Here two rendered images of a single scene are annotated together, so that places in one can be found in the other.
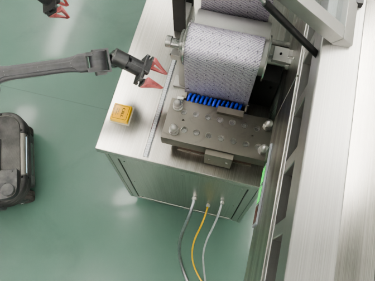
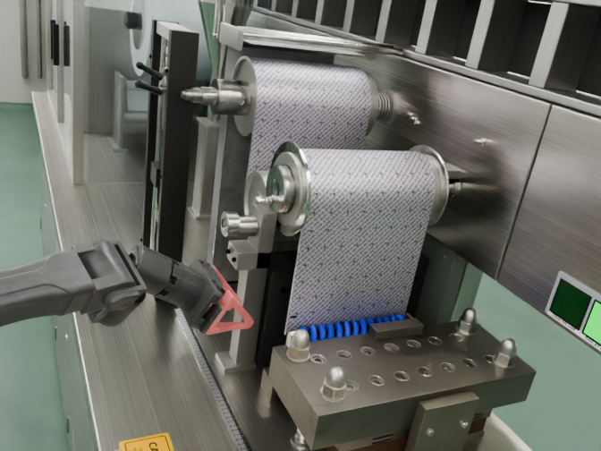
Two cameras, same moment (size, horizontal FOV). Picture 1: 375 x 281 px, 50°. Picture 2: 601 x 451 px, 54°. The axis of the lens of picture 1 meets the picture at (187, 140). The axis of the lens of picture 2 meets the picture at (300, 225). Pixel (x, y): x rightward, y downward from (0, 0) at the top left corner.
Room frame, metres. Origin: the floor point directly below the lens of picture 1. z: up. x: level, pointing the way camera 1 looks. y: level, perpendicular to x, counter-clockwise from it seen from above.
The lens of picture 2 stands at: (0.10, 0.57, 1.55)
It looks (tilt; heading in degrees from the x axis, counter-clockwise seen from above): 22 degrees down; 317
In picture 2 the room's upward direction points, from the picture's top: 9 degrees clockwise
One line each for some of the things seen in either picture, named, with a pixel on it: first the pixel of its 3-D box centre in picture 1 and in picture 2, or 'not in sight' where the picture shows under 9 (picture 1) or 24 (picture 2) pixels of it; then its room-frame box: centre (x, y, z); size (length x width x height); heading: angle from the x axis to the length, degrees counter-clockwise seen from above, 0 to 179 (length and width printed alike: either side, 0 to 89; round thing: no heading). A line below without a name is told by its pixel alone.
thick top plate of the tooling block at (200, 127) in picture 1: (220, 132); (403, 374); (0.53, -0.12, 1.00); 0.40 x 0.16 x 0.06; 75
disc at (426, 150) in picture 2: (265, 58); (419, 187); (0.68, -0.25, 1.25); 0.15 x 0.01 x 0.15; 165
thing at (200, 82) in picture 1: (217, 86); (356, 278); (0.66, -0.11, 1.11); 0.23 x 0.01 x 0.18; 75
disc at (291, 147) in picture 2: (187, 42); (288, 189); (0.75, -0.01, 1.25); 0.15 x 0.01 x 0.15; 165
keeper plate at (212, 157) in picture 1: (217, 159); (441, 429); (0.44, -0.11, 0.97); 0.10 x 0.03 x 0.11; 75
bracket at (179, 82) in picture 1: (180, 62); (243, 290); (0.79, 0.02, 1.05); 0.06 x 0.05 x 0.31; 75
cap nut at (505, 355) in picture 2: (264, 149); (507, 350); (0.45, -0.26, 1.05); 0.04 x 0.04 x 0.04
